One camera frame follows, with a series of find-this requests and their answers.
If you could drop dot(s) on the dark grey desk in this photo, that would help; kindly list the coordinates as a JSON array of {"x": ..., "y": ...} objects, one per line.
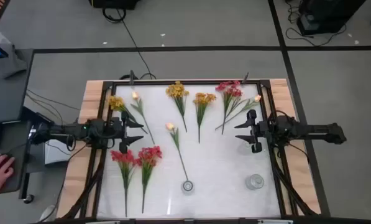
[{"x": 5, "y": 102}]

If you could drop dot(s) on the orange tulips bunch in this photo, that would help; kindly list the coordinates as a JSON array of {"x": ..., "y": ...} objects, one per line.
[{"x": 123, "y": 156}]

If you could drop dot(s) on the large round glass vase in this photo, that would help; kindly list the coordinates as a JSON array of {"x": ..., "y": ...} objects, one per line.
[{"x": 187, "y": 186}]

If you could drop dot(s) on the black caster wheel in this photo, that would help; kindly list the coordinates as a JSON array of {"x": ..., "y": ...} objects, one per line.
[{"x": 28, "y": 199}]

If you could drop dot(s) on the wooden table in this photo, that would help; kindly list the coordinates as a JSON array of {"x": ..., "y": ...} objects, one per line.
[{"x": 92, "y": 93}]

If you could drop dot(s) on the black equipment case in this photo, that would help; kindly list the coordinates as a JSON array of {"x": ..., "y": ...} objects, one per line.
[{"x": 322, "y": 18}]

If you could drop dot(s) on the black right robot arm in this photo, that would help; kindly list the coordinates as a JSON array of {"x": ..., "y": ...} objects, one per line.
[{"x": 312, "y": 129}]

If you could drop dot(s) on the white box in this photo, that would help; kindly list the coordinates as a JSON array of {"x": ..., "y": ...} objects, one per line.
[{"x": 56, "y": 154}]

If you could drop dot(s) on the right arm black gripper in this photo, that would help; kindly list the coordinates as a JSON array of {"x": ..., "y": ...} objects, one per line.
[{"x": 256, "y": 132}]

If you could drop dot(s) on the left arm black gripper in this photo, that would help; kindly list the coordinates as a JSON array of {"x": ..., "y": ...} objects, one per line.
[{"x": 122, "y": 133}]

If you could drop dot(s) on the red flower stem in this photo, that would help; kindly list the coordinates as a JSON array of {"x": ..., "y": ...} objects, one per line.
[{"x": 150, "y": 155}]

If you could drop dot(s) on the red artificial flower bunch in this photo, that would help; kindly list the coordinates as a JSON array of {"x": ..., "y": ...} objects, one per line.
[{"x": 231, "y": 90}]

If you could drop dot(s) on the dark grey frame clamp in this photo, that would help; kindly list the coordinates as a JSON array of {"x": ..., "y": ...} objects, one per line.
[
  {"x": 245, "y": 78},
  {"x": 131, "y": 77}
]

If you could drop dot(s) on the peach artificial tulip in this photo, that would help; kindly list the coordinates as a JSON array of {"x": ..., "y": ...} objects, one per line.
[
  {"x": 135, "y": 95},
  {"x": 170, "y": 126},
  {"x": 257, "y": 98}
]

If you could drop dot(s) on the black equipment box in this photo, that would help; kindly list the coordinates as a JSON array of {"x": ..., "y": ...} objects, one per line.
[{"x": 113, "y": 3}]

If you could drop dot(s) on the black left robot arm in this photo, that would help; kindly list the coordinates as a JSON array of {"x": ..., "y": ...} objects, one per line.
[{"x": 64, "y": 130}]

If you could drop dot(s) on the clear glass jar vase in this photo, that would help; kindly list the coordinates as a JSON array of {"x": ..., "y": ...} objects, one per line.
[{"x": 254, "y": 182}]

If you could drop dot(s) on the black aluminium table frame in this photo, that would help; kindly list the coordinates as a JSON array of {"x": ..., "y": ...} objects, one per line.
[{"x": 188, "y": 82}]

